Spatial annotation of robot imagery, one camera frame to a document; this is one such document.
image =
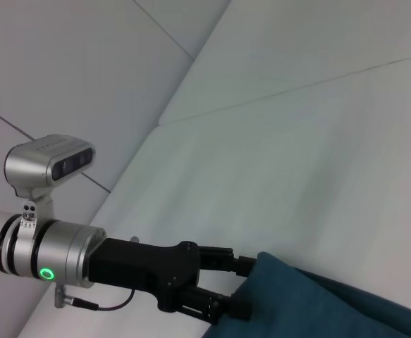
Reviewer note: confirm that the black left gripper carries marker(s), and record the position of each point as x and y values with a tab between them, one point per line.
141	267

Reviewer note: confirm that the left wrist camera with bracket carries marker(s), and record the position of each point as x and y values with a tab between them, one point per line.
46	162

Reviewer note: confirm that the teal T-shirt with FREE print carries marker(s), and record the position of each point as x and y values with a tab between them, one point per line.
314	306

